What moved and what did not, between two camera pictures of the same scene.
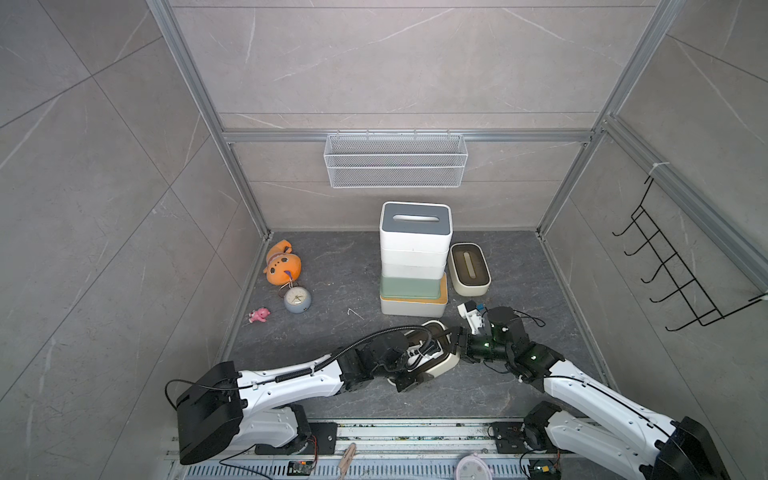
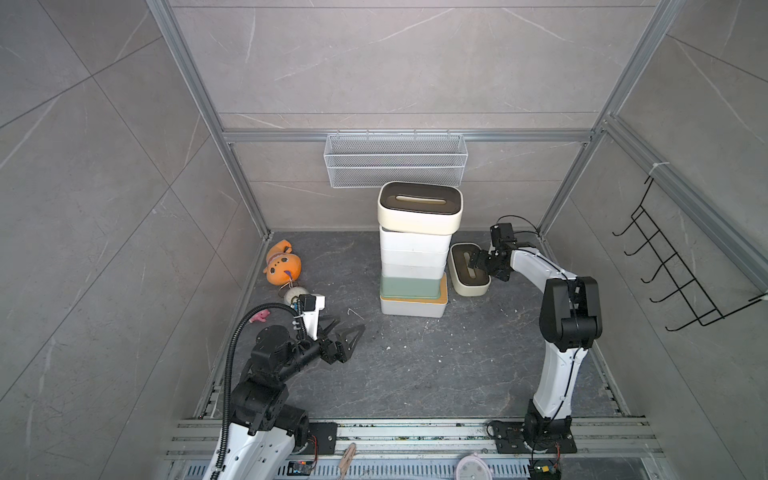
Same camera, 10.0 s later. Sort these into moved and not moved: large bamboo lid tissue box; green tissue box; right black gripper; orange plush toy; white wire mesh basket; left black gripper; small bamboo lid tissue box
Moved: right black gripper; left black gripper
Not moved: large bamboo lid tissue box; small bamboo lid tissue box; green tissue box; white wire mesh basket; orange plush toy
